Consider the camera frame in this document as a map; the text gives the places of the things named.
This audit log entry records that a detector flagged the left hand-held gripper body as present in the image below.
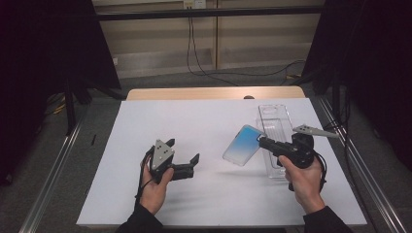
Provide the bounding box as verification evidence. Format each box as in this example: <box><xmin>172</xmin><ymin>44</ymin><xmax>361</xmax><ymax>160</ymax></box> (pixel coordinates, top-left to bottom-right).
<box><xmin>142</xmin><ymin>138</ymin><xmax>196</xmax><ymax>185</ymax></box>

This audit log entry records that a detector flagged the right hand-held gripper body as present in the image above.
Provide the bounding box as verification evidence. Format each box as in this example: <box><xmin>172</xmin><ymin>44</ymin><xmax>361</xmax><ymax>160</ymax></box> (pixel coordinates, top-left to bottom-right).
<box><xmin>267</xmin><ymin>123</ymin><xmax>340</xmax><ymax>170</ymax></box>

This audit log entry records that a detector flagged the blue phone case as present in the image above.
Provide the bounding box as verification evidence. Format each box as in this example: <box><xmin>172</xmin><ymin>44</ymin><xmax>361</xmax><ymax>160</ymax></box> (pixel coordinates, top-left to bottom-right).
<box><xmin>222</xmin><ymin>124</ymin><xmax>267</xmax><ymax>167</ymax></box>

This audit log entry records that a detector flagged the clear plastic box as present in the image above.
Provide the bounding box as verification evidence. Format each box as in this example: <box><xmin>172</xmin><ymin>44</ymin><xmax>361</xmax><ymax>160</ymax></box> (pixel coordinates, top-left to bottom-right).
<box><xmin>255</xmin><ymin>103</ymin><xmax>307</xmax><ymax>181</ymax></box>

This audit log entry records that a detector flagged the person's right hand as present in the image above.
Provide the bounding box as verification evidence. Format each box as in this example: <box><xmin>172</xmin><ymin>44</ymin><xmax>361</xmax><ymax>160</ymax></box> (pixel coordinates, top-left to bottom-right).
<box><xmin>277</xmin><ymin>154</ymin><xmax>326</xmax><ymax>216</ymax></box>

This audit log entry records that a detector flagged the person's left hand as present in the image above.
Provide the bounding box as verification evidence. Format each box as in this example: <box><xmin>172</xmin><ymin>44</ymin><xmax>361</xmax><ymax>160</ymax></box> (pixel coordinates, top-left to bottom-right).
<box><xmin>139</xmin><ymin>161</ymin><xmax>176</xmax><ymax>216</ymax></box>

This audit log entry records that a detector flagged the white table board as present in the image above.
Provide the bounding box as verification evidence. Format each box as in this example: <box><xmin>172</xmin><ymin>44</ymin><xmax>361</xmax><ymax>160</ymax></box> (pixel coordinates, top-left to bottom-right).
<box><xmin>76</xmin><ymin>97</ymin><xmax>368</xmax><ymax>227</ymax></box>

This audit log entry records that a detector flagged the wooden table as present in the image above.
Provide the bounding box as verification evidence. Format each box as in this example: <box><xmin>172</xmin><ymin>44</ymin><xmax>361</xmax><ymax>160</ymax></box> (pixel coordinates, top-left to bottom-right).
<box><xmin>125</xmin><ymin>85</ymin><xmax>307</xmax><ymax>102</ymax></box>

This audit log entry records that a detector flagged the black metal stand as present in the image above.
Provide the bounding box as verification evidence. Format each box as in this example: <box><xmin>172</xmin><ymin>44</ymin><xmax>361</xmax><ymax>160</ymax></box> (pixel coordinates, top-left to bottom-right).
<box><xmin>62</xmin><ymin>77</ymin><xmax>128</xmax><ymax>137</ymax></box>

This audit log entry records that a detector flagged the black curtain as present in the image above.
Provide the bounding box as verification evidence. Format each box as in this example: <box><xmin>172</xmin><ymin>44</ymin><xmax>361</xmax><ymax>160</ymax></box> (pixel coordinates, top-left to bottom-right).
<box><xmin>0</xmin><ymin>0</ymin><xmax>121</xmax><ymax>187</ymax></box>
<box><xmin>302</xmin><ymin>0</ymin><xmax>412</xmax><ymax>172</ymax></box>

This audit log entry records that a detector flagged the black horizontal bar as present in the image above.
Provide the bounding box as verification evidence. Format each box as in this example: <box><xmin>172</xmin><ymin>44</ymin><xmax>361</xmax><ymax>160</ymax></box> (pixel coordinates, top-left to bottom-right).
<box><xmin>96</xmin><ymin>5</ymin><xmax>326</xmax><ymax>22</ymax></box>

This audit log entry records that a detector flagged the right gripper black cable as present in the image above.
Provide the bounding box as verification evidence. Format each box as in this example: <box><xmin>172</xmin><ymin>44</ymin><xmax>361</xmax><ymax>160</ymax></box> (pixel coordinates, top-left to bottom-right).
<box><xmin>310</xmin><ymin>150</ymin><xmax>328</xmax><ymax>194</ymax></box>

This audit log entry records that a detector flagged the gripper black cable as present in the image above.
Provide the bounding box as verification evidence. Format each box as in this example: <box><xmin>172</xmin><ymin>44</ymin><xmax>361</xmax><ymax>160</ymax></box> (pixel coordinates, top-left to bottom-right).
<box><xmin>133</xmin><ymin>146</ymin><xmax>155</xmax><ymax>209</ymax></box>
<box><xmin>310</xmin><ymin>150</ymin><xmax>328</xmax><ymax>194</ymax></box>

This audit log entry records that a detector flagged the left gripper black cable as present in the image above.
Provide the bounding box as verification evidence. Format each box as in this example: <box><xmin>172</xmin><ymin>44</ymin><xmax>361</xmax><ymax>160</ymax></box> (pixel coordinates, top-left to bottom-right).
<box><xmin>133</xmin><ymin>146</ymin><xmax>155</xmax><ymax>209</ymax></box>

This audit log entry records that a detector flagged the aluminium rail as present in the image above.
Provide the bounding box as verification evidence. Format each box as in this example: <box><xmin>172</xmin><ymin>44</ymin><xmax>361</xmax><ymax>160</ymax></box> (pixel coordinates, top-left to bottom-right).
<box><xmin>315</xmin><ymin>96</ymin><xmax>408</xmax><ymax>233</ymax></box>
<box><xmin>17</xmin><ymin>116</ymin><xmax>86</xmax><ymax>233</ymax></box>

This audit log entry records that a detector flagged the black wall cable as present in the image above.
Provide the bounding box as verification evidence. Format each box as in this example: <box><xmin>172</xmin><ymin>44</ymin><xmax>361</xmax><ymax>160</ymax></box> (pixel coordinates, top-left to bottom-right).
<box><xmin>186</xmin><ymin>17</ymin><xmax>307</xmax><ymax>87</ymax></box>

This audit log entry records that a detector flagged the yellow cable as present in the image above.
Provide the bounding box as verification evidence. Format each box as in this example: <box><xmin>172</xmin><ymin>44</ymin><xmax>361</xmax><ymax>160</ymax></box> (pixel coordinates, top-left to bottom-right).
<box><xmin>48</xmin><ymin>92</ymin><xmax>68</xmax><ymax>117</ymax></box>

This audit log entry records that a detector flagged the white wall socket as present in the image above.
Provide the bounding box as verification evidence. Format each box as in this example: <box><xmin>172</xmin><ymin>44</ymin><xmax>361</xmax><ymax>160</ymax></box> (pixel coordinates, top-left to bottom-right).
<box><xmin>183</xmin><ymin>0</ymin><xmax>208</xmax><ymax>10</ymax></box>

